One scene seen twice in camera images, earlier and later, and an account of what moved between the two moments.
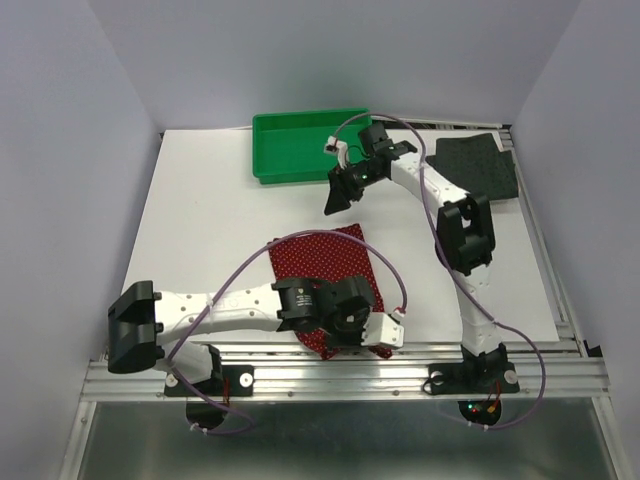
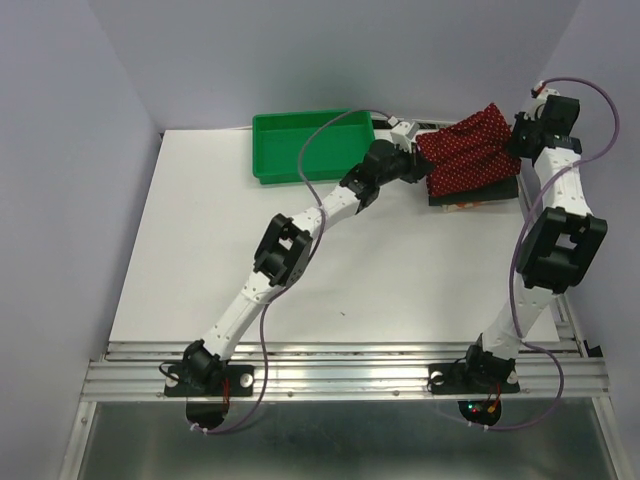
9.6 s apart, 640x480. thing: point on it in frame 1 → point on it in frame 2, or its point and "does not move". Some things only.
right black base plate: [466, 378] does not move
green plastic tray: [290, 146] does not move
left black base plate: [229, 381] does not move
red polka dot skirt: [329, 258] → [471, 153]
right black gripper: [340, 194] → [515, 146]
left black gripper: [355, 340] → [415, 164]
